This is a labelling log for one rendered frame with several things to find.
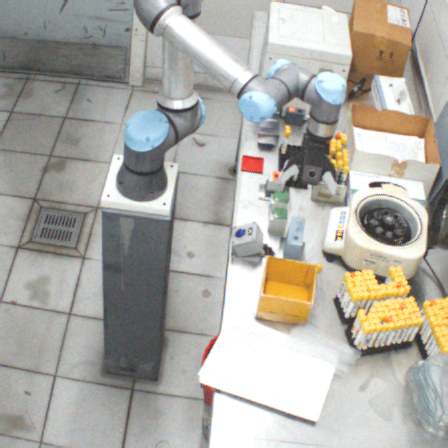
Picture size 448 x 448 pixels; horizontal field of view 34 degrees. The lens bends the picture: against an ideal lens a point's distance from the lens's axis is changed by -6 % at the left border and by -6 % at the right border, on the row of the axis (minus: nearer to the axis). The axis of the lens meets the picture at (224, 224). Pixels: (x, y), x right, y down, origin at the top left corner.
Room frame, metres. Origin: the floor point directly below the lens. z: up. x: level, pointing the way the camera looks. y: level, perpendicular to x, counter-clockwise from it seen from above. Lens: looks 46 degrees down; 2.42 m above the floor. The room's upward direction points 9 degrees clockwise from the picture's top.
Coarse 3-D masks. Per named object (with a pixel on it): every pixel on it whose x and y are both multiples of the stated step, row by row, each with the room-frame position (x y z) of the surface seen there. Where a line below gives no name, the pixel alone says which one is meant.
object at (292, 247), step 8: (296, 224) 1.44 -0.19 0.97; (304, 224) 1.45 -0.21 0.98; (288, 232) 1.43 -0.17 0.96; (296, 232) 1.41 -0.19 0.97; (280, 240) 1.46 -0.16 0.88; (288, 240) 1.38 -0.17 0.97; (296, 240) 1.39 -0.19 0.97; (280, 248) 1.43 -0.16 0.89; (288, 248) 1.37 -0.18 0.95; (296, 248) 1.37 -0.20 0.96; (280, 256) 1.40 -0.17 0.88; (288, 256) 1.37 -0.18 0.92; (296, 256) 1.37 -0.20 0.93
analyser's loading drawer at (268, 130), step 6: (276, 114) 1.96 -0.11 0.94; (264, 120) 1.91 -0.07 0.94; (270, 120) 1.91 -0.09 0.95; (276, 120) 1.96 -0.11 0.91; (258, 126) 1.91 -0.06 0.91; (264, 126) 1.91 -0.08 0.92; (270, 126) 1.91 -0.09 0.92; (276, 126) 1.91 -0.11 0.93; (258, 132) 1.85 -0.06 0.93; (264, 132) 1.86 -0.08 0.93; (270, 132) 1.88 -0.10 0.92; (276, 132) 1.89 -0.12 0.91; (258, 138) 1.85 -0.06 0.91; (264, 138) 1.85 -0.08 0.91; (270, 138) 1.86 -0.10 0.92; (276, 138) 1.86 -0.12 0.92; (276, 144) 1.86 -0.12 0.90
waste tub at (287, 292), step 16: (272, 256) 1.32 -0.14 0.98; (272, 272) 1.31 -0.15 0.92; (288, 272) 1.31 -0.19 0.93; (304, 272) 1.31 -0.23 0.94; (272, 288) 1.29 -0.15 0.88; (288, 288) 1.30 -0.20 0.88; (304, 288) 1.30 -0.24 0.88; (272, 304) 1.19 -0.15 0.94; (288, 304) 1.18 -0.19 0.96; (304, 304) 1.18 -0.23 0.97; (272, 320) 1.18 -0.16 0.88; (288, 320) 1.18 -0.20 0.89; (304, 320) 1.18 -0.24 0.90
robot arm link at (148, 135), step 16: (144, 112) 1.62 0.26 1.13; (160, 112) 1.62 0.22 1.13; (128, 128) 1.55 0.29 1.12; (144, 128) 1.56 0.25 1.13; (160, 128) 1.56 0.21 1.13; (176, 128) 1.61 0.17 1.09; (128, 144) 1.53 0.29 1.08; (144, 144) 1.52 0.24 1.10; (160, 144) 1.54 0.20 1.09; (128, 160) 1.53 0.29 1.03; (144, 160) 1.52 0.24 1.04; (160, 160) 1.55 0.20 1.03
